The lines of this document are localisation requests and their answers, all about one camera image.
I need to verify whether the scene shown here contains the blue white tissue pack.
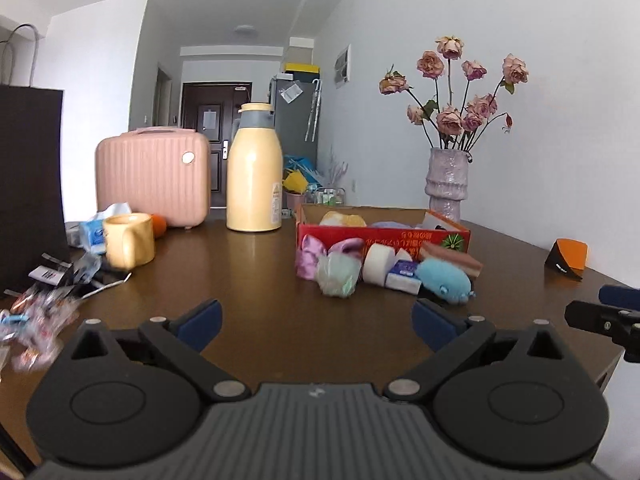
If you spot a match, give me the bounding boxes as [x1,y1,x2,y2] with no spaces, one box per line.
[384,259,423,294]

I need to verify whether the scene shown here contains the pink suitcase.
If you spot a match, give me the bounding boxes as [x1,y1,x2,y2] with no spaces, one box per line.
[95,127,212,231]

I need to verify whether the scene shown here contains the pink brown layered sponge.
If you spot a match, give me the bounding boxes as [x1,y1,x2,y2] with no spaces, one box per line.
[419,242,483,277]

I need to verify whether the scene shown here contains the open blue tissue pack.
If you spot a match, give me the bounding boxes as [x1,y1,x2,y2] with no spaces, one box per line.
[79,203,133,256]

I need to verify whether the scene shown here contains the red cardboard box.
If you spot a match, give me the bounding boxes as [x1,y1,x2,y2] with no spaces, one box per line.
[295,204,472,261]

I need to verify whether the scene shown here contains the dark brown door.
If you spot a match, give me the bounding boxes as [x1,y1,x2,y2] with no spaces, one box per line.
[181,81,253,209]

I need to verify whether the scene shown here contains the clear plastic container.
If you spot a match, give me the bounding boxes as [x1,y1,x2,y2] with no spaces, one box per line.
[307,186,346,207]

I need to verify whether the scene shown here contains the yellow mug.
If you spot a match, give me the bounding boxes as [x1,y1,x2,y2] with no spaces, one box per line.
[102,212,156,270]

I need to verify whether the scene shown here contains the pale dried twigs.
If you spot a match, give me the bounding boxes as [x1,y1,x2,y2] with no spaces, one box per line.
[322,145,348,191]

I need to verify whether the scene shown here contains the lilac ceramic vase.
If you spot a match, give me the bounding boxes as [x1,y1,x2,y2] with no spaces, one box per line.
[425,147,471,224]

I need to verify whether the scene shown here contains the green toy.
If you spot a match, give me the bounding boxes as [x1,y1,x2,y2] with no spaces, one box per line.
[316,252,362,298]

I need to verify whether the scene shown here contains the dried pink roses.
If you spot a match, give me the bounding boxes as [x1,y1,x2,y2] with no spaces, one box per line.
[378,35,530,152]

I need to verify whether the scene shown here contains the orange black wedge holder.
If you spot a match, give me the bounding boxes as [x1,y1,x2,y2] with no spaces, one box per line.
[544,238,590,281]

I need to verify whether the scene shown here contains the scattered foil packets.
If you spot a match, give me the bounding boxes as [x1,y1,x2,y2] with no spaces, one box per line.
[27,252,133,301]

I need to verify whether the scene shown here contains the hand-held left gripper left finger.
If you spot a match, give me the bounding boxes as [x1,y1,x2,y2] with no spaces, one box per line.
[57,299,251,403]

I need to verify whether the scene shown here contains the grey refrigerator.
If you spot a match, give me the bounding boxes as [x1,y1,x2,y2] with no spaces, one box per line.
[270,74,322,196]

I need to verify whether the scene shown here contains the pile of candy wrappers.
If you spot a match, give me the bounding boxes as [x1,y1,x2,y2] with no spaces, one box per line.
[0,280,83,373]

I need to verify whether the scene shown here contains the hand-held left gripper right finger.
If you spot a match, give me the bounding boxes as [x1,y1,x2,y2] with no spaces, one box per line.
[385,299,576,403]

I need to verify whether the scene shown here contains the black paper bag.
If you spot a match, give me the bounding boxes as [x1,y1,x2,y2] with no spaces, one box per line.
[0,24,68,296]

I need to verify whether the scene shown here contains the yellow plastic item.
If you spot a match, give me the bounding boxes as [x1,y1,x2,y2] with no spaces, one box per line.
[282,170,307,195]

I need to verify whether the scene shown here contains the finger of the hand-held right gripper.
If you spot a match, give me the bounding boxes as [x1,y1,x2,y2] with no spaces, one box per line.
[565,300,617,335]
[598,285,640,307]

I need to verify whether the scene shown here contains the blue plush toy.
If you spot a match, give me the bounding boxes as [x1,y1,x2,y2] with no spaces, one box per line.
[415,257,475,306]

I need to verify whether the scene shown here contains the white round sponge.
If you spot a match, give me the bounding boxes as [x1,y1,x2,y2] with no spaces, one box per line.
[363,245,401,286]

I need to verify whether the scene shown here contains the yellow thermos jug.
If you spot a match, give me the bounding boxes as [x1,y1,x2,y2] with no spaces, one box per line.
[226,102,284,233]

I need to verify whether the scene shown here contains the white umbrella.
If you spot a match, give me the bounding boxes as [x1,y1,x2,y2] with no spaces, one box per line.
[305,78,322,142]

